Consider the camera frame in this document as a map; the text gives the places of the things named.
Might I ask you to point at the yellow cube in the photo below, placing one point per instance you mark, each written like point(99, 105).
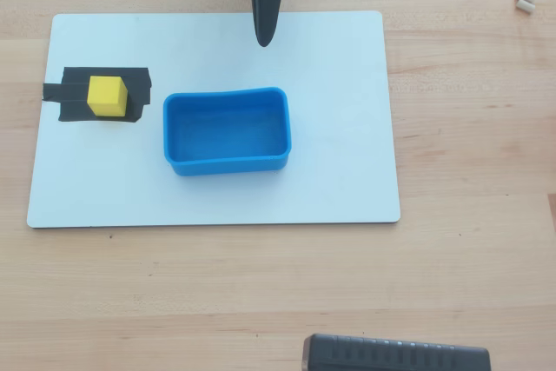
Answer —
point(106, 96)

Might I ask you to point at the blue rectangular bin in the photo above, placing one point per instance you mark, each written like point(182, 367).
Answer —
point(226, 130)

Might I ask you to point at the white board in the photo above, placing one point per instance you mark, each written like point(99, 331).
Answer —
point(243, 197)

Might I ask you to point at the black tape patch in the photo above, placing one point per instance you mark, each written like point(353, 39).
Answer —
point(74, 93)

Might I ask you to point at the black ribbed device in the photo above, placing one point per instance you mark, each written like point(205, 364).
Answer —
point(395, 354)

